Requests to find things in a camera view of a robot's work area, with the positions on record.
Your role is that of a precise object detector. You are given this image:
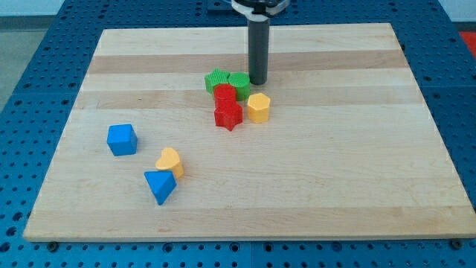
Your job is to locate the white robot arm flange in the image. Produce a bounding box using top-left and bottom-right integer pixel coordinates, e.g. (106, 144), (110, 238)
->
(231, 0), (291, 22)

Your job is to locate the blue triangle block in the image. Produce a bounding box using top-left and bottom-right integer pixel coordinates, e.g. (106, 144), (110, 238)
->
(144, 170), (177, 205)

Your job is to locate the red star block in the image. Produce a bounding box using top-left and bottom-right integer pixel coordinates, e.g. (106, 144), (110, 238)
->
(214, 103), (243, 131)

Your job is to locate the yellow hexagon block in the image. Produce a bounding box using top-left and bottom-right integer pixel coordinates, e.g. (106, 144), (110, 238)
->
(247, 93), (271, 124)

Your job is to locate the red cylinder block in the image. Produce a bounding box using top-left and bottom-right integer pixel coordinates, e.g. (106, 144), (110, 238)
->
(213, 83), (237, 108)

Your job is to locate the green cylinder block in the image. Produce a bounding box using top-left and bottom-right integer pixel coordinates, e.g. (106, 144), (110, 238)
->
(228, 72), (251, 101)

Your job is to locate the green star block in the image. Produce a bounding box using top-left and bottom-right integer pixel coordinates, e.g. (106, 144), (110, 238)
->
(205, 68), (231, 94)

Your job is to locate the yellow heart block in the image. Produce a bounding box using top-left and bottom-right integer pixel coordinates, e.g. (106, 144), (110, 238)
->
(155, 147), (184, 179)

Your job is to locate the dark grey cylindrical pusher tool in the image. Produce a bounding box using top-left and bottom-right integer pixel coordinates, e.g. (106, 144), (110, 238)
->
(248, 19), (270, 86)

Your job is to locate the wooden board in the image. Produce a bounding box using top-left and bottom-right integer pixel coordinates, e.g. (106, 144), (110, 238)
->
(23, 23), (475, 242)

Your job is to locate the blue cube block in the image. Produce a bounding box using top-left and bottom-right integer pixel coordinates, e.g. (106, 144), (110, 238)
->
(106, 124), (138, 156)

